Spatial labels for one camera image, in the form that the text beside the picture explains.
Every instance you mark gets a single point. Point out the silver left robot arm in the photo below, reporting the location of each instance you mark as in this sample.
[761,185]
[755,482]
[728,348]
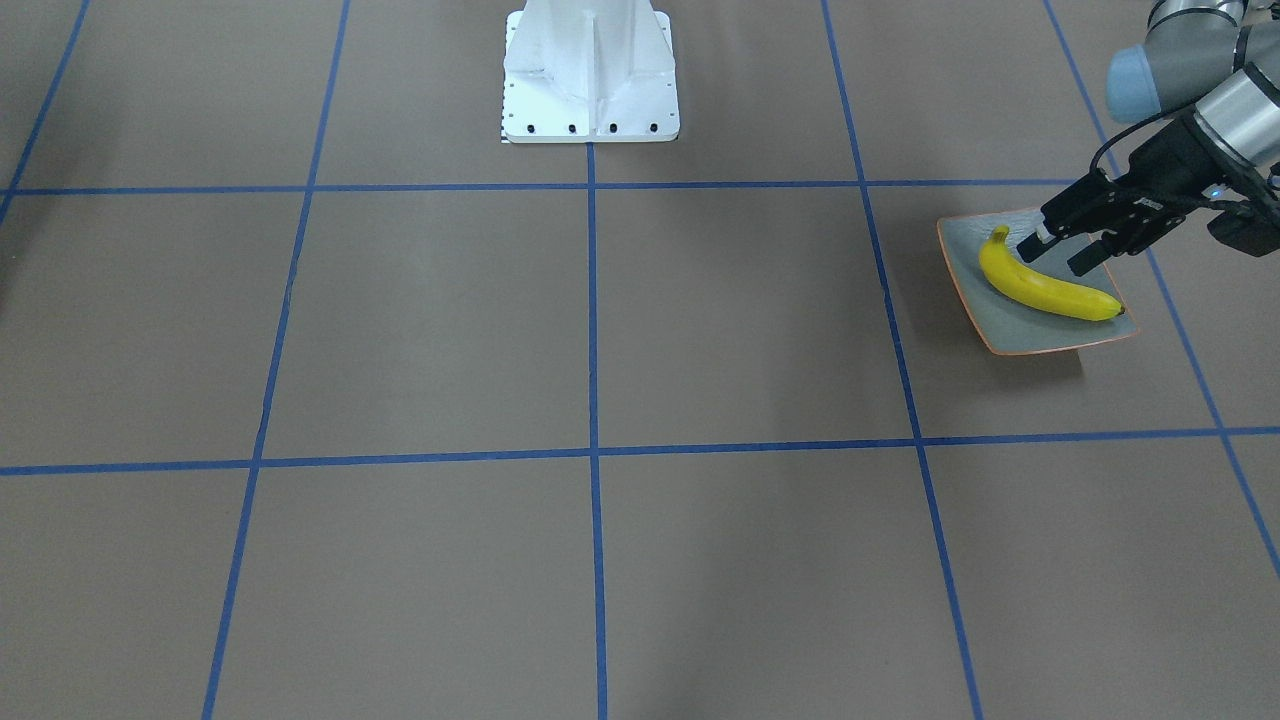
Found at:
[1209,79]

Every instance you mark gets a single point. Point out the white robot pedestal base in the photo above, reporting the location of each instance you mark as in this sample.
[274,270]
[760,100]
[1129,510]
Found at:
[589,72]

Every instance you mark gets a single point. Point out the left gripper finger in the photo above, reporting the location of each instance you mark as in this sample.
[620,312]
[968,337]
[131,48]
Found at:
[1128,240]
[1083,207]

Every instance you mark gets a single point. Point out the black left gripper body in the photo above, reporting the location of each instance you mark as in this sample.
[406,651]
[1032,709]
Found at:
[1168,157]

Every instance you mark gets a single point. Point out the blue square plate orange rim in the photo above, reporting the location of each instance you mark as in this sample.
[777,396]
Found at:
[1010,329]

